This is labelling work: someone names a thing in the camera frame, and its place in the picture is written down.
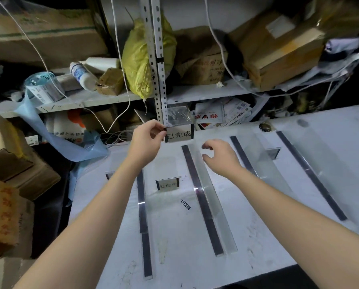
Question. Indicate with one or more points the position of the person's right hand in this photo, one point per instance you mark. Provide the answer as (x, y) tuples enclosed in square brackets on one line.
[(226, 159)]

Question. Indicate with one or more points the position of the person's left hand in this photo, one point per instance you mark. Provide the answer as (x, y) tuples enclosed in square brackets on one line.
[(143, 144)]

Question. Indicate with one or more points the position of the person's left thumb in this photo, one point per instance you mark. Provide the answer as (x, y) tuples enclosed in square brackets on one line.
[(160, 136)]

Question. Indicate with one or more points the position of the person's right thumb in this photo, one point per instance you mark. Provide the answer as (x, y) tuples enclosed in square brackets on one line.
[(209, 160)]

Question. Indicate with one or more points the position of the clear acrylic box with label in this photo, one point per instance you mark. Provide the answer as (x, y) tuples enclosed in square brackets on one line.
[(179, 129)]

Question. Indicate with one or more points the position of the person's left forearm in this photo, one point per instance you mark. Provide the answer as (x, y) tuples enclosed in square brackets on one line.
[(86, 225)]

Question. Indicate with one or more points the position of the person's right forearm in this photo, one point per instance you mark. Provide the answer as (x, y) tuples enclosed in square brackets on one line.
[(302, 225)]

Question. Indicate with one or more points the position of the clear acrylic divider black strip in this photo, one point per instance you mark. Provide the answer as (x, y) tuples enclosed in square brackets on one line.
[(206, 204), (143, 216), (315, 177), (257, 165)]

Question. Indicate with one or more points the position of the small clear label sign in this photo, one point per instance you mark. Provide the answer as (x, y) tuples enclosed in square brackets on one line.
[(167, 185)]

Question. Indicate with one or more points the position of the small black text sticker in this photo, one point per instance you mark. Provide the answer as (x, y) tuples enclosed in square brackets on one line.
[(186, 204)]

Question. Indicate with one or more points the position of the pile of printed flyers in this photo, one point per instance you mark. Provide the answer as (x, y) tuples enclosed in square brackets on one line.
[(227, 112)]

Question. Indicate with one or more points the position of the dark round knob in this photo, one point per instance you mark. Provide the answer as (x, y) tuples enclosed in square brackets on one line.
[(265, 127)]

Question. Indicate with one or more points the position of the white shelf board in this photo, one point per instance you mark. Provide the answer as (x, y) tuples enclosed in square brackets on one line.
[(107, 99)]

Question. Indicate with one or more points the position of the brown taped parcel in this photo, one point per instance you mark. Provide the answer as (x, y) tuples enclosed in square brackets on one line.
[(111, 81)]

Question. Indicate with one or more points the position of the yellow plastic bag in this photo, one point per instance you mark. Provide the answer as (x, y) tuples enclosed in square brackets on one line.
[(137, 63)]

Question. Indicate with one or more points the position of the cardboard box with printed characters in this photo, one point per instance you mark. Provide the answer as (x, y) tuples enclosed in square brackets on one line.
[(203, 63)]

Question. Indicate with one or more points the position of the white paper roll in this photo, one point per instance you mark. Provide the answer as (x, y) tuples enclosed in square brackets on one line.
[(102, 64)]

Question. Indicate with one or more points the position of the white sack with orange print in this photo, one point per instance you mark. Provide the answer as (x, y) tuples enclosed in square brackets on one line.
[(66, 126)]

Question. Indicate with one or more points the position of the light blue plastic film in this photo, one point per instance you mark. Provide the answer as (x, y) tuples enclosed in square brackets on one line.
[(62, 144)]

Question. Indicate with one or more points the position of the white plastic bottle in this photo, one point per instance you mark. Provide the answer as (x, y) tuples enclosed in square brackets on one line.
[(82, 75)]

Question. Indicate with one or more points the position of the plain brown cardboard box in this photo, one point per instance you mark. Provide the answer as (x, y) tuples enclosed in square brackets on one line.
[(38, 177)]

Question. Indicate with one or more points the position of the cardboard box with white label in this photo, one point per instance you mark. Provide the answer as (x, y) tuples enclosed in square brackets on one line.
[(281, 51)]

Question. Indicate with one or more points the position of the large cardboard box green stripe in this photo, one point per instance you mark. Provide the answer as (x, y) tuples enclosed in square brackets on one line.
[(44, 36)]

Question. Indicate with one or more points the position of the small cardboard box white label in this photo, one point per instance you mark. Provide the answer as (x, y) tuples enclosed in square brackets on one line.
[(5, 147)]

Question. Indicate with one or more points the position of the white cloth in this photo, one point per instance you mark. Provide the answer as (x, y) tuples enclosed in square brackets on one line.
[(342, 45)]

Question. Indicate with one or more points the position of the cardboard box with orange print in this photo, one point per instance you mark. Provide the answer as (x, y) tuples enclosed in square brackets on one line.
[(3, 216)]

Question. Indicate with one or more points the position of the perforated metal shelf post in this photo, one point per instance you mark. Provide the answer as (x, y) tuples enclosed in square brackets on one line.
[(155, 57)]

